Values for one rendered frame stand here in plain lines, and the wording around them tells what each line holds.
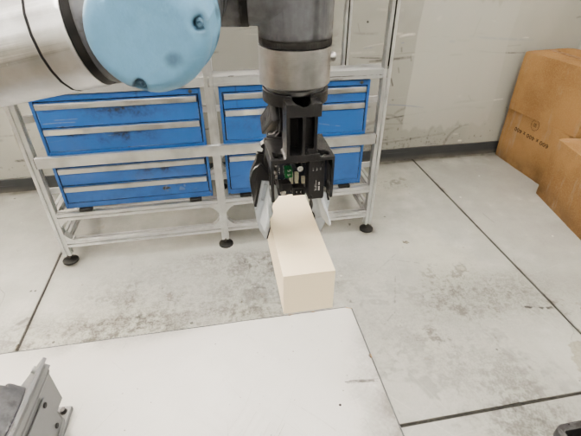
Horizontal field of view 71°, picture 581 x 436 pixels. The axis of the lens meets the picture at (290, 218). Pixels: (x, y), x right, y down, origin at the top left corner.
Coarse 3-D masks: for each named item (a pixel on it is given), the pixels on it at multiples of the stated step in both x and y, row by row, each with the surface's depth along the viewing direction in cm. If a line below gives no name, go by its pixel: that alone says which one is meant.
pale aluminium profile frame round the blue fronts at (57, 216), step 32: (352, 0) 232; (384, 64) 189; (384, 96) 198; (32, 160) 184; (64, 160) 185; (96, 160) 188; (128, 160) 190; (224, 192) 211; (352, 192) 225; (224, 224) 223; (256, 224) 225; (64, 256) 215
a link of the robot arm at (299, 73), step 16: (320, 48) 44; (272, 64) 40; (288, 64) 39; (304, 64) 39; (320, 64) 40; (272, 80) 41; (288, 80) 40; (304, 80) 40; (320, 80) 41; (304, 96) 42
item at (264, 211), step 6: (264, 186) 51; (264, 192) 52; (276, 192) 52; (264, 198) 52; (270, 198) 50; (276, 198) 53; (258, 204) 53; (264, 204) 52; (270, 204) 51; (258, 210) 53; (264, 210) 52; (270, 210) 50; (258, 216) 54; (264, 216) 52; (270, 216) 54; (258, 222) 55; (264, 222) 51; (264, 228) 51; (270, 228) 55; (264, 234) 56
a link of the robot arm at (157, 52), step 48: (0, 0) 25; (48, 0) 25; (96, 0) 22; (144, 0) 23; (192, 0) 23; (0, 48) 25; (48, 48) 26; (96, 48) 24; (144, 48) 24; (192, 48) 24; (0, 96) 28; (48, 96) 30
